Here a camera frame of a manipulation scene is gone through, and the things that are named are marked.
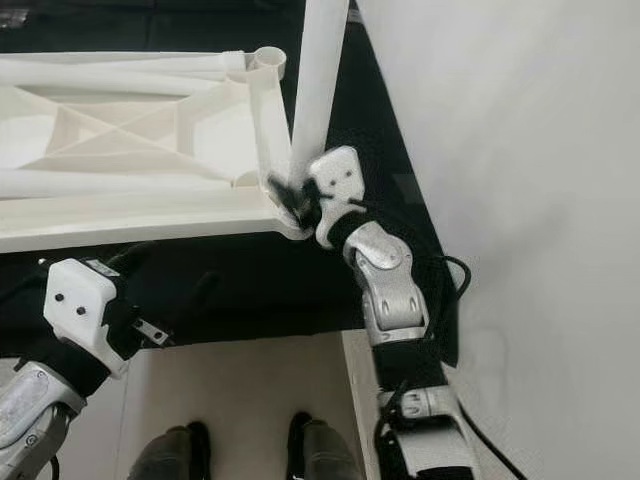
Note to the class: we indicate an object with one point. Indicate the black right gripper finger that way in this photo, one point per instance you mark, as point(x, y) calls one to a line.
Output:
point(292, 198)

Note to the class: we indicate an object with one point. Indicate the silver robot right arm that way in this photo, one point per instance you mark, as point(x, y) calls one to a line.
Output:
point(385, 290)

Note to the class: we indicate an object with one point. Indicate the white plastic children table top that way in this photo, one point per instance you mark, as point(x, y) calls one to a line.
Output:
point(120, 215)

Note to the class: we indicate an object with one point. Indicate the black table cloth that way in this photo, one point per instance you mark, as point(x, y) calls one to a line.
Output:
point(260, 290)

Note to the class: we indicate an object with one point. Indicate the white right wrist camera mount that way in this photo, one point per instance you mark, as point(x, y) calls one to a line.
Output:
point(338, 185)

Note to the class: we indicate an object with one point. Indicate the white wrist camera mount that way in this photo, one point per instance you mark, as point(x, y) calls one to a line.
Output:
point(338, 185)
point(85, 315)

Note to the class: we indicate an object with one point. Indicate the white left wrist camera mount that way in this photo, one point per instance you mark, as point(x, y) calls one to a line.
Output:
point(85, 315)

